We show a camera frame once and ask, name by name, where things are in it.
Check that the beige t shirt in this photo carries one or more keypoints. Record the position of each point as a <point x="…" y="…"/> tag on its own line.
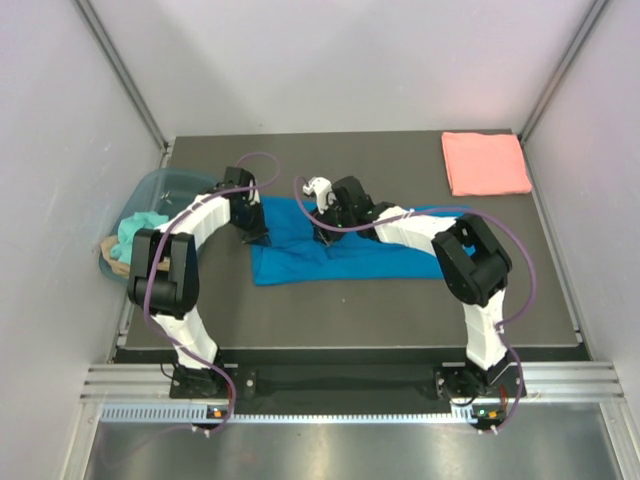
<point x="115" y="266"/>

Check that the folded pink t shirt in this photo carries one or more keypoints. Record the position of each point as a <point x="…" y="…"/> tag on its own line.
<point x="484" y="164"/>

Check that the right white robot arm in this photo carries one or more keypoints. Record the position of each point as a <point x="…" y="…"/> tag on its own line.
<point x="473" y="263"/>

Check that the right aluminium frame post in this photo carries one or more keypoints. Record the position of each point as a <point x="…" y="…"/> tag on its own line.
<point x="587" y="25"/>

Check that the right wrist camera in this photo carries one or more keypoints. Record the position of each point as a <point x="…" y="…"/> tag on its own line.
<point x="320" y="188"/>

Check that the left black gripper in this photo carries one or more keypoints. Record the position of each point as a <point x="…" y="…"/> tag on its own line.
<point x="257" y="235"/>

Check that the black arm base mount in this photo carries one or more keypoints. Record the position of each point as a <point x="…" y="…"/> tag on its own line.
<point x="438" y="382"/>

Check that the aluminium extrusion rail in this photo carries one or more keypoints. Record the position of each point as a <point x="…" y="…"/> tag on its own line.
<point x="126" y="383"/>

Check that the slotted cable duct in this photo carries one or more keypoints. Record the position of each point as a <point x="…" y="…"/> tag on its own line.
<point x="169" y="413"/>

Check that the left aluminium frame post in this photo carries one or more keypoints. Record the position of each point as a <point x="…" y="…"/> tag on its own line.
<point x="95" y="25"/>

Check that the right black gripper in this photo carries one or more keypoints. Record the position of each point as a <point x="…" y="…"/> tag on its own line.
<point x="326" y="237"/>

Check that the mint green t shirt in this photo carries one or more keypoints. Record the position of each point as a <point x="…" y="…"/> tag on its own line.
<point x="129" y="226"/>

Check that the blue t shirt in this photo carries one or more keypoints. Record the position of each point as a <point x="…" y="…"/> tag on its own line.
<point x="294" y="256"/>

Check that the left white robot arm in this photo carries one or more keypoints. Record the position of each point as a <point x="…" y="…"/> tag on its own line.
<point x="164" y="273"/>

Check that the teal plastic basin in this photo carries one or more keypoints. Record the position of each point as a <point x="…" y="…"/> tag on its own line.
<point x="165" y="191"/>

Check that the aluminium frame post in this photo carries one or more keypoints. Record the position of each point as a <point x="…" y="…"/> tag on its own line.
<point x="587" y="25"/>
<point x="95" y="25"/>

